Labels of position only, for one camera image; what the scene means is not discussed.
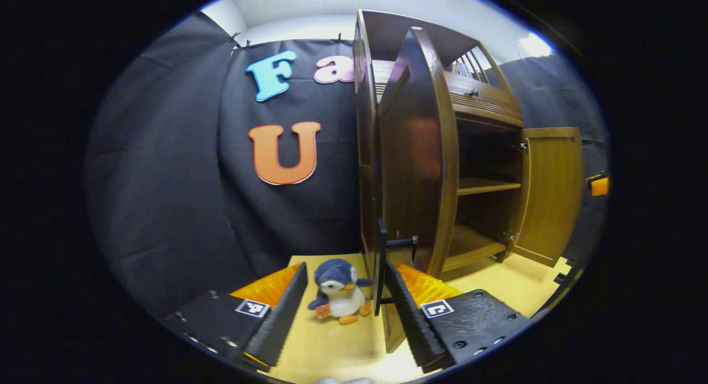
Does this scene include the small ceiling light panel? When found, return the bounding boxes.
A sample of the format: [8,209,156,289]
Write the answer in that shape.
[517,33,554,57]

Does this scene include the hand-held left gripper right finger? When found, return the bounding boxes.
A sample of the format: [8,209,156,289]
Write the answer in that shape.
[383,260,533,373]

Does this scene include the wooden inner cabinet shelf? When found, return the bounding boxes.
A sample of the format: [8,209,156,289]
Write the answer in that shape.
[457,177,522,196]

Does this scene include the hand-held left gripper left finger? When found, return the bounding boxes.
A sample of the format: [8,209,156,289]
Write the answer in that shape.
[163,261,309,372]

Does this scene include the wooden cabinet door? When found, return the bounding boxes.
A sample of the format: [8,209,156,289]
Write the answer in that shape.
[377,26,461,354]
[509,127,585,267]

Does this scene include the wooden cabinet drawer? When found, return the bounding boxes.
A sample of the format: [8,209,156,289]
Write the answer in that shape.
[445,71,523,127]

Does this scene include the black backdrop cloth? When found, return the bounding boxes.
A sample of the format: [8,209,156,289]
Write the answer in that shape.
[83,11,609,318]

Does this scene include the penguin plush toy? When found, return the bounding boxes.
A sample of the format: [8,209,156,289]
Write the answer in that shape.
[308,258,374,325]

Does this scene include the black door handle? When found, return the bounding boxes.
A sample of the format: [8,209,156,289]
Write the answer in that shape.
[373,219,419,316]

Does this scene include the wooden double-door shoe cabinet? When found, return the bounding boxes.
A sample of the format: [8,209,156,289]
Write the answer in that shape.
[353,9,586,354]

